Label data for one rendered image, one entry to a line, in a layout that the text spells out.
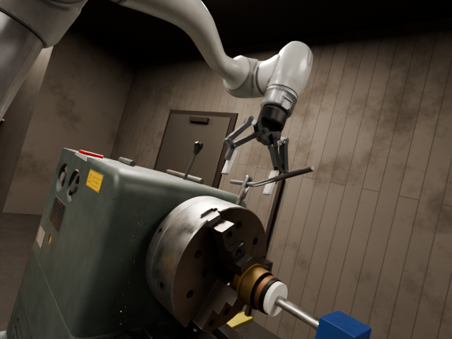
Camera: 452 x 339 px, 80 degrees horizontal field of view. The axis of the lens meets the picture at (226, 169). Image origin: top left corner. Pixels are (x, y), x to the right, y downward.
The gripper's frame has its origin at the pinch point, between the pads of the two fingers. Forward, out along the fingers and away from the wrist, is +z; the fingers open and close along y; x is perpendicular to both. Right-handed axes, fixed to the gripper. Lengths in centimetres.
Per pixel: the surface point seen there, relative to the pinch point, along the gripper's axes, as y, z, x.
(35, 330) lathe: -29, 61, 32
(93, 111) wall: -88, -75, 467
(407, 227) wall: 187, -38, 73
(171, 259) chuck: -12.3, 23.6, -3.9
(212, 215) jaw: -7.0, 11.7, -3.2
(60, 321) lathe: -26, 50, 15
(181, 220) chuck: -12.2, 15.4, 0.4
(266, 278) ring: 5.5, 19.4, -13.4
